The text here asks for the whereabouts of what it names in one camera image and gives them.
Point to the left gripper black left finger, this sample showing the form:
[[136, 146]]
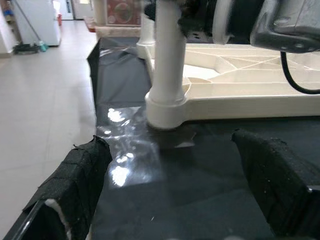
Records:
[[72, 190]]

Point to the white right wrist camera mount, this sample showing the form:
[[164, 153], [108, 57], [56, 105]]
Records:
[[221, 22]]

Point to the speckled stone ledge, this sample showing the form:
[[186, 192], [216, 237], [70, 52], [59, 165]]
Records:
[[117, 31]]

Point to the white appliance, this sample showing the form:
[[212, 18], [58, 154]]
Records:
[[42, 20]]

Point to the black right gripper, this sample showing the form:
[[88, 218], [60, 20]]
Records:
[[197, 17]]

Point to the clear crossed tape patch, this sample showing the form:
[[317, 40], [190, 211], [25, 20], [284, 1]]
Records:
[[125, 140]]

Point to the white plastic children table top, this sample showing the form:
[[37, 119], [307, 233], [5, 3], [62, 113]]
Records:
[[250, 102]]

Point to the clear crumpled tape strip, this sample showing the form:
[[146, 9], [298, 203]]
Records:
[[117, 51]]

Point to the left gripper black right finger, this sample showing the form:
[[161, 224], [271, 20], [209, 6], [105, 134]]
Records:
[[280, 180]]

